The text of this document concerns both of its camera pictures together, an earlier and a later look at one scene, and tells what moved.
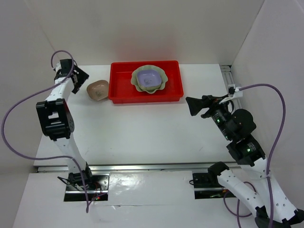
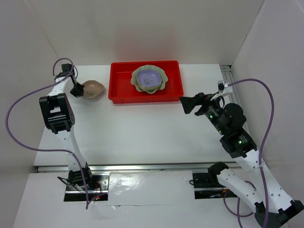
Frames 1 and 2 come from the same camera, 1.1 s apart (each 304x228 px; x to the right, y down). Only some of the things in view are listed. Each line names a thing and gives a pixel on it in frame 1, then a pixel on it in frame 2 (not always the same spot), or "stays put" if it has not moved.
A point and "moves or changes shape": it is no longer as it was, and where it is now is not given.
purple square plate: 149,78 stays put
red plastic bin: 120,90 stays put
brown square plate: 98,90 moves or changes shape
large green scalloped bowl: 149,90 stays put
